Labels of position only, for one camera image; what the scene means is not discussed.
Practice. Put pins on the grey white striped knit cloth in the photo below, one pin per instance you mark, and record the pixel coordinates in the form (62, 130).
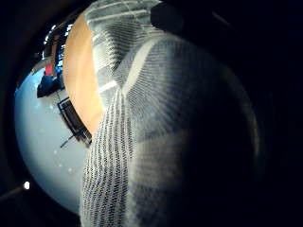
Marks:
(157, 94)

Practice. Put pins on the red box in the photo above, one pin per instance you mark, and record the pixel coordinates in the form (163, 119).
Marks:
(48, 70)

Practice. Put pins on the dark blue chair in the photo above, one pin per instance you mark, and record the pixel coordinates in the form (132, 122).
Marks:
(48, 85)

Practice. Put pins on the black framed rack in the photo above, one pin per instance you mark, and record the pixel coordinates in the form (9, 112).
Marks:
(74, 121)

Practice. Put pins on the small round bright lamp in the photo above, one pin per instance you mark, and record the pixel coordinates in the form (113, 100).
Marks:
(26, 185)

